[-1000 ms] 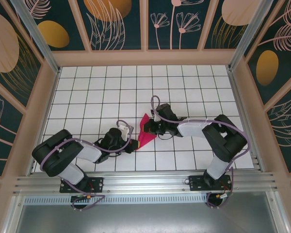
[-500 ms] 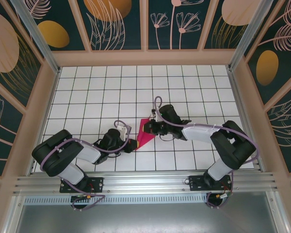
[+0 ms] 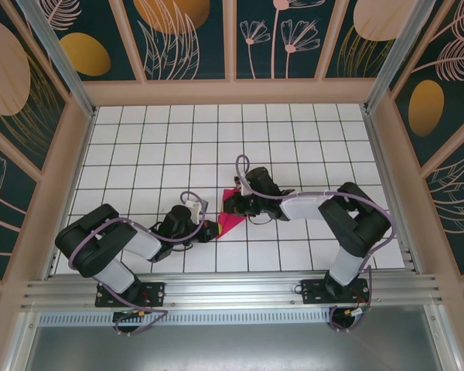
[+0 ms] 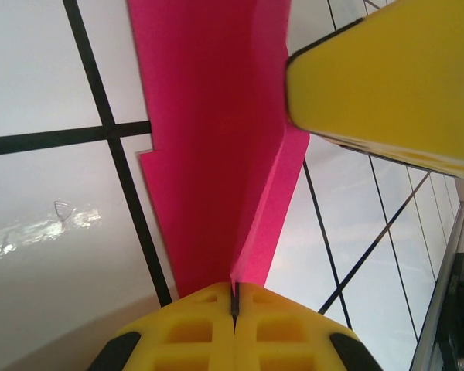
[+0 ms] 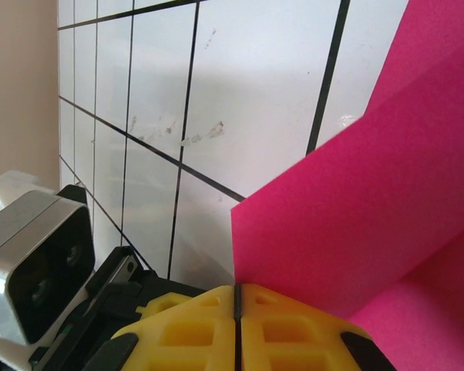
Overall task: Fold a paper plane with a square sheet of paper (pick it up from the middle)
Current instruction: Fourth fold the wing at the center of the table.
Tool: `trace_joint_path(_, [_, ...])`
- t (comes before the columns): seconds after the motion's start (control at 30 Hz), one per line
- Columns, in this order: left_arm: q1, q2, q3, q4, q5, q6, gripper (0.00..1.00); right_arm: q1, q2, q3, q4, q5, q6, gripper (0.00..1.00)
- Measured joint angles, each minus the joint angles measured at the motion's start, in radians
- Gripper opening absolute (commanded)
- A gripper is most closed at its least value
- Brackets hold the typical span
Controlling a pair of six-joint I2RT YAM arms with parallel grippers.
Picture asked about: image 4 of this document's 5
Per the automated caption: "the aluminium mounting rail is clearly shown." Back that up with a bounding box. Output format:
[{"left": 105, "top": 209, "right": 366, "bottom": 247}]
[{"left": 408, "top": 199, "right": 464, "bottom": 371}]

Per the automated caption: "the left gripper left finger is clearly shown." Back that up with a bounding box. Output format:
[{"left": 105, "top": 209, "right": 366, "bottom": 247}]
[{"left": 88, "top": 281, "right": 237, "bottom": 371}]

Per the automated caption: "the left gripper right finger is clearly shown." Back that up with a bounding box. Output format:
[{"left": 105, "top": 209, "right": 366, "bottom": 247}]
[{"left": 234, "top": 283, "right": 377, "bottom": 371}]

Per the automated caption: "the magenta cloth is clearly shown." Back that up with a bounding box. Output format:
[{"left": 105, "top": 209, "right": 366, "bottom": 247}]
[{"left": 126, "top": 0, "right": 311, "bottom": 299}]

